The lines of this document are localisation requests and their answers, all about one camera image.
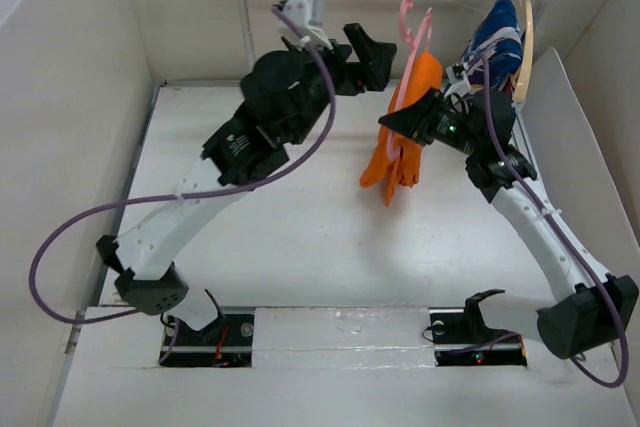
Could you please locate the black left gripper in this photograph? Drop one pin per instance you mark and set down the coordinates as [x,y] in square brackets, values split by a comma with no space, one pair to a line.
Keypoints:
[373,56]

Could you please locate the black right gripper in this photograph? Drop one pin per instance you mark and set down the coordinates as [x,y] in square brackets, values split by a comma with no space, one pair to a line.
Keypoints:
[418,119]

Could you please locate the pink hanger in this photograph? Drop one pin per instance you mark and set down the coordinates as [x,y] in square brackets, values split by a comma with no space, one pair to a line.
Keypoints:
[418,42]

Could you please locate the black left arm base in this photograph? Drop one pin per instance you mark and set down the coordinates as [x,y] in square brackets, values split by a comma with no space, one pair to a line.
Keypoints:
[230,346]

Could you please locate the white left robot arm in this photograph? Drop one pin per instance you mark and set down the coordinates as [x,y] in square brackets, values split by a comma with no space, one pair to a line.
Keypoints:
[144,256]

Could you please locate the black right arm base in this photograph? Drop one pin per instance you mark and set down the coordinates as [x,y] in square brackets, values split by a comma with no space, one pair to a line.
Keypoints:
[457,344]

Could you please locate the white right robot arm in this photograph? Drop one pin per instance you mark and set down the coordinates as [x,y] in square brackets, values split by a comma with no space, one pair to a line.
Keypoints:
[590,305]

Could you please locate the blue patterned garment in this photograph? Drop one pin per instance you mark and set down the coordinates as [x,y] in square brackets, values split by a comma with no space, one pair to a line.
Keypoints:
[498,38]

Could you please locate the white foam board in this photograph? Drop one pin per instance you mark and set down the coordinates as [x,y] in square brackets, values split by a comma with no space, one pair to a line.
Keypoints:
[573,169]

